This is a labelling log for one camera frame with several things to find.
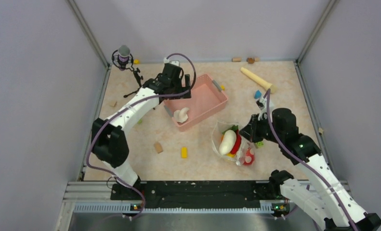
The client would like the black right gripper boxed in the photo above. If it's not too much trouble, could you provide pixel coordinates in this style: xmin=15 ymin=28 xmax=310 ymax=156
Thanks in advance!
xmin=238 ymin=113 xmax=284 ymax=143

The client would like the red chili pepper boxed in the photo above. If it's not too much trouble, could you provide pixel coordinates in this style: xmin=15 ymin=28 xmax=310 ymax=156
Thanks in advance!
xmin=230 ymin=131 xmax=241 ymax=155

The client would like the green leafy vegetable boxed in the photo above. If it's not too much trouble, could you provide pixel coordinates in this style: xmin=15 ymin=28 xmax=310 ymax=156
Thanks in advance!
xmin=222 ymin=125 xmax=238 ymax=135

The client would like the red apple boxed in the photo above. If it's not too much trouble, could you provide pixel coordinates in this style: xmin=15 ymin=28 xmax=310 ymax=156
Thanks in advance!
xmin=243 ymin=148 xmax=255 ymax=166

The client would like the clear dotted zip top bag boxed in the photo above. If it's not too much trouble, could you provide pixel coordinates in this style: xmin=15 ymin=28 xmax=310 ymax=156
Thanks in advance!
xmin=211 ymin=121 xmax=255 ymax=166

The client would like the white radish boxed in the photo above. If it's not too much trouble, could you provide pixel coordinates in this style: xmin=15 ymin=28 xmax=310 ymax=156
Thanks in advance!
xmin=219 ymin=130 xmax=236 ymax=155

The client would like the pink plastic basket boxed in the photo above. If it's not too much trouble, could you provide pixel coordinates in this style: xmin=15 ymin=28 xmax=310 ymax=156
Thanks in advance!
xmin=162 ymin=74 xmax=228 ymax=132

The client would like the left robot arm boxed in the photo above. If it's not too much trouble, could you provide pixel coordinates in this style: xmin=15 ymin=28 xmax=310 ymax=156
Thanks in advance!
xmin=90 ymin=61 xmax=192 ymax=199

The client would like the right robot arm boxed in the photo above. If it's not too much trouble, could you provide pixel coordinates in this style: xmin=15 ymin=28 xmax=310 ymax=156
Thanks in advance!
xmin=239 ymin=108 xmax=381 ymax=231

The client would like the green toy brick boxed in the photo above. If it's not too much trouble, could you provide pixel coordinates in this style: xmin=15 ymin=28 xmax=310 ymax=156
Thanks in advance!
xmin=254 ymin=141 xmax=264 ymax=149

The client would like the blue toy block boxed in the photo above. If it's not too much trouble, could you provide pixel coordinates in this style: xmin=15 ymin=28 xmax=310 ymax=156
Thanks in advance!
xmin=254 ymin=90 xmax=262 ymax=99

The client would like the beige wooden rolling pin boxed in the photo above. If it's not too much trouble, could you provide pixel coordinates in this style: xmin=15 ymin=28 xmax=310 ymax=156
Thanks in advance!
xmin=240 ymin=67 xmax=277 ymax=93

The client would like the microphone on black tripod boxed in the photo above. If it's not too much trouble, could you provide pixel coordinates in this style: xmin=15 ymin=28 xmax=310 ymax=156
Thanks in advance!
xmin=111 ymin=45 xmax=144 ymax=98

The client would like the light wooden block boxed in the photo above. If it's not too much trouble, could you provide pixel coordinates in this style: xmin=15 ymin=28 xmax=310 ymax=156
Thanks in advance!
xmin=109 ymin=100 xmax=118 ymax=107

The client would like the brown wooden block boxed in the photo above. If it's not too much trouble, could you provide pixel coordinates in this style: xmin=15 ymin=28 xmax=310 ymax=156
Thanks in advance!
xmin=154 ymin=142 xmax=163 ymax=154

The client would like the yellow toy block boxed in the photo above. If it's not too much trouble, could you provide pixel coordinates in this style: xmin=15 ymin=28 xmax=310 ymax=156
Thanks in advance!
xmin=181 ymin=147 xmax=188 ymax=159

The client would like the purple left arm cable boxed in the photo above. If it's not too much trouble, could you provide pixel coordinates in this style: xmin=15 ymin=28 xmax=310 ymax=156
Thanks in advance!
xmin=85 ymin=52 xmax=197 ymax=220

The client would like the cork at back wall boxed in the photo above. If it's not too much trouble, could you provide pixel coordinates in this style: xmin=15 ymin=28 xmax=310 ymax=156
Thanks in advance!
xmin=232 ymin=57 xmax=242 ymax=62

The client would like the brown piece at back wall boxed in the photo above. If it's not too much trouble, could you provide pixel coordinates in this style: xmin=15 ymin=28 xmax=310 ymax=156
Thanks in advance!
xmin=246 ymin=57 xmax=260 ymax=64

